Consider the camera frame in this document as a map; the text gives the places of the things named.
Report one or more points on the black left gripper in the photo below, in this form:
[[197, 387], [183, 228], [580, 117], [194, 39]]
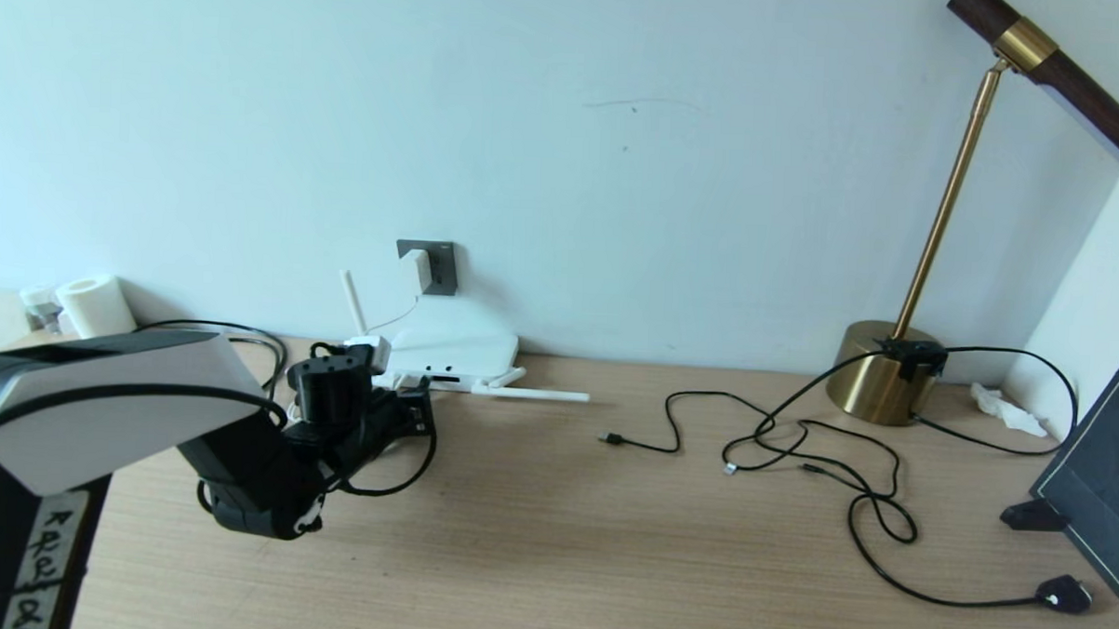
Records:
[[374, 434]]

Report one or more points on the white power adapter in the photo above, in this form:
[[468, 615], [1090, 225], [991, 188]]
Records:
[[415, 269]]

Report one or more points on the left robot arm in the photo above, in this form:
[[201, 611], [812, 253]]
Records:
[[119, 411]]

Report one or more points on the white wifi router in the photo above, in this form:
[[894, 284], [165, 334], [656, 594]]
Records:
[[465, 353]]

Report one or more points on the white toilet paper roll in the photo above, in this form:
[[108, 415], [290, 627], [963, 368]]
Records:
[[99, 309]]

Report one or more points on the small clear jar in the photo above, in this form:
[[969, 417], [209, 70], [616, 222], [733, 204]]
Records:
[[43, 311]]

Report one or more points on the brass desk lamp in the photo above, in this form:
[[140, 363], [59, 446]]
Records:
[[869, 375]]

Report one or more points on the small black inline box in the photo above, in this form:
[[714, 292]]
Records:
[[914, 357]]

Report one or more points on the crumpled white tissue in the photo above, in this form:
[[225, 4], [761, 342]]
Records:
[[1008, 410]]

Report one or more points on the dark monitor with stand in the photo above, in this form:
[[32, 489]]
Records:
[[1107, 483]]

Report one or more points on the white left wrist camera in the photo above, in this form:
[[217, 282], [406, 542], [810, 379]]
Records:
[[367, 352]]

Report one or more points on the grey wall socket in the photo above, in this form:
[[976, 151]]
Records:
[[445, 270]]

